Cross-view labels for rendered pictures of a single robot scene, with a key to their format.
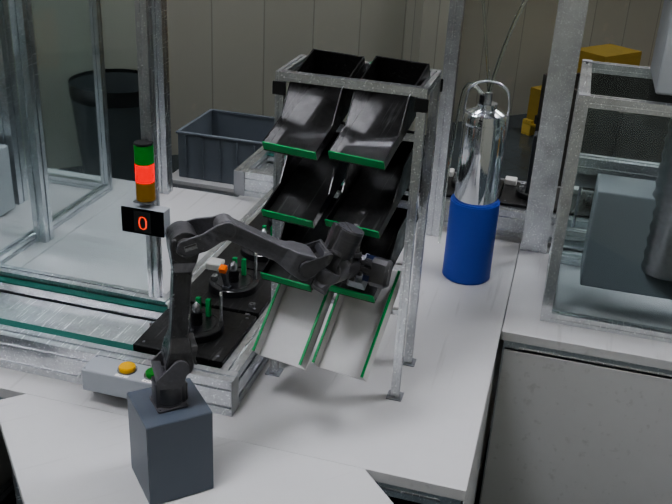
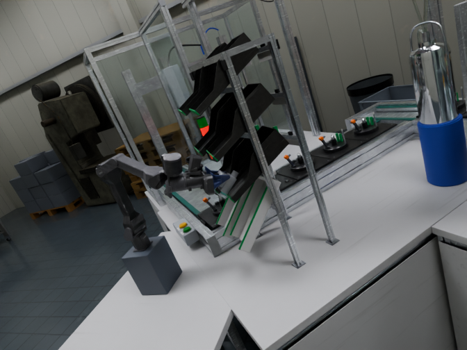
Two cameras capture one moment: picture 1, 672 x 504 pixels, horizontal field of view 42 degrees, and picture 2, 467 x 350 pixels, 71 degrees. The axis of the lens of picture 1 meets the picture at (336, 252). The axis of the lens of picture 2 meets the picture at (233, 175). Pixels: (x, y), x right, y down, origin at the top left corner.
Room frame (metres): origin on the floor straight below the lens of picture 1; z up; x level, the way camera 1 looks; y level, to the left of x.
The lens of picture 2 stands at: (1.18, -0.99, 1.64)
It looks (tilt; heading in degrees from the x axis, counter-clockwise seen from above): 19 degrees down; 57
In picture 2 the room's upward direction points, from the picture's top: 21 degrees counter-clockwise
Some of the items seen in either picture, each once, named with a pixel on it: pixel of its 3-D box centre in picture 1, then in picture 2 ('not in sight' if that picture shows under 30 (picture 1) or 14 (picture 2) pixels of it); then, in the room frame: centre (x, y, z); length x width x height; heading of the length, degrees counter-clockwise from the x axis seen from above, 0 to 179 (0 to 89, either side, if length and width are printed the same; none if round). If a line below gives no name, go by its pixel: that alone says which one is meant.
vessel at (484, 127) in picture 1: (482, 141); (431, 72); (2.56, -0.43, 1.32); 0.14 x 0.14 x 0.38
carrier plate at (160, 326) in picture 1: (197, 332); (226, 210); (1.94, 0.35, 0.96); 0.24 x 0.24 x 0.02; 76
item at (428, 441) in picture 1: (256, 295); (300, 189); (2.37, 0.24, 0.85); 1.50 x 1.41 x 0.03; 76
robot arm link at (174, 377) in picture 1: (169, 364); (135, 228); (1.50, 0.33, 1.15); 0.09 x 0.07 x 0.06; 19
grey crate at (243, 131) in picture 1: (252, 149); (403, 104); (4.08, 0.44, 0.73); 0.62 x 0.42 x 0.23; 76
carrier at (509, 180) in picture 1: (536, 184); not in sight; (3.04, -0.73, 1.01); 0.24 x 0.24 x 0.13; 76
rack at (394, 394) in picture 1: (350, 230); (262, 154); (1.97, -0.03, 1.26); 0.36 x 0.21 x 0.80; 76
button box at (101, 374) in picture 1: (128, 379); (185, 230); (1.75, 0.48, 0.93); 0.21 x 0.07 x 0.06; 76
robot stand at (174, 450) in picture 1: (170, 440); (153, 265); (1.49, 0.33, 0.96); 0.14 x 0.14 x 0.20; 29
